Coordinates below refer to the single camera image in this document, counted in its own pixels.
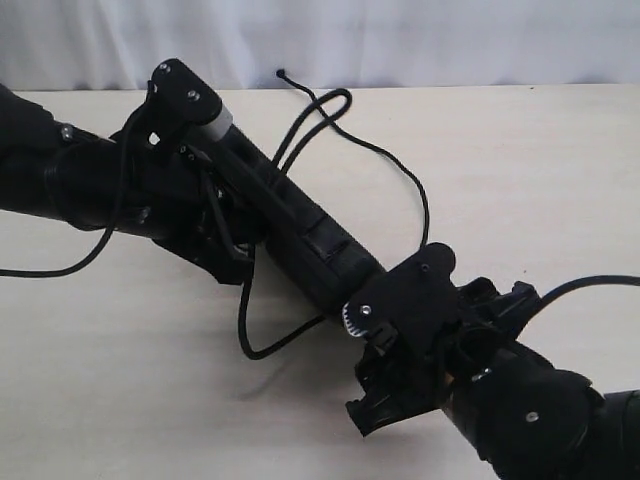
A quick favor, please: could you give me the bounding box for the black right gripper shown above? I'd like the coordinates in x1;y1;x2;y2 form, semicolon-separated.
343;277;541;435

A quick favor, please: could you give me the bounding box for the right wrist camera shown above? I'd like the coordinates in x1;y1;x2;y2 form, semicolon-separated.
342;242;459;355

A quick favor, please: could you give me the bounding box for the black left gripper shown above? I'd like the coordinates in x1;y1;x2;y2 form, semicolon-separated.
112;119;254;285

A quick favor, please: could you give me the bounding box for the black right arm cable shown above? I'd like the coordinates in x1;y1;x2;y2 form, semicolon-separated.
537;273;640;309

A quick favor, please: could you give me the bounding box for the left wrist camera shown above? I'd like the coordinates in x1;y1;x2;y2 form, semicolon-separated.
142;58;233;153

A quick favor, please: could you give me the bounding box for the black braided rope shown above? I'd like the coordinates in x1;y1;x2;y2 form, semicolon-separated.
238;68;430;360

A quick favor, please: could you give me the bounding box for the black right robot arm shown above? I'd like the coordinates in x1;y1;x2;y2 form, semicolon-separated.
344;275;639;479

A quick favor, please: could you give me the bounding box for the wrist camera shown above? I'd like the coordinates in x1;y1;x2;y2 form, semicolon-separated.
342;242;459;355
142;58;233;153

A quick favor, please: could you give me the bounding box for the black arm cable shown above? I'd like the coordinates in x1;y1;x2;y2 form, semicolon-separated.
537;273;640;309
0;82;161;277

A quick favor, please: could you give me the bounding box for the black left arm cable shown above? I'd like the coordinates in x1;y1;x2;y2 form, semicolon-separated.
0;82;161;277

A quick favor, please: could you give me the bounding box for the black plastic carry case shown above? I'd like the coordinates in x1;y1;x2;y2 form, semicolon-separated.
223;126;384;315

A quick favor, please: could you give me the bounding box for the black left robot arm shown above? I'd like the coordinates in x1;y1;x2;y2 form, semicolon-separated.
1;87;254;285

